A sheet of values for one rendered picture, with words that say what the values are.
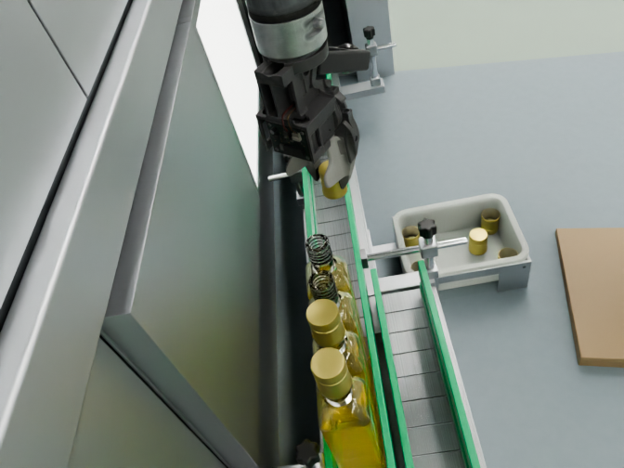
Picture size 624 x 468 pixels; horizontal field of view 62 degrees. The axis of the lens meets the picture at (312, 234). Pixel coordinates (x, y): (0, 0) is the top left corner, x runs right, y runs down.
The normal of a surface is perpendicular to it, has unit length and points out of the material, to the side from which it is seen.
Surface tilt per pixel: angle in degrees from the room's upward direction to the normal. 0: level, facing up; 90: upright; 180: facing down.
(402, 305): 0
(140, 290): 90
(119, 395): 90
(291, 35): 90
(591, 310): 2
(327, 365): 0
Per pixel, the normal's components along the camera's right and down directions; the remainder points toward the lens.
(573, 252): -0.20, -0.69
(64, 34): 0.98, -0.18
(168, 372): 0.07, 0.73
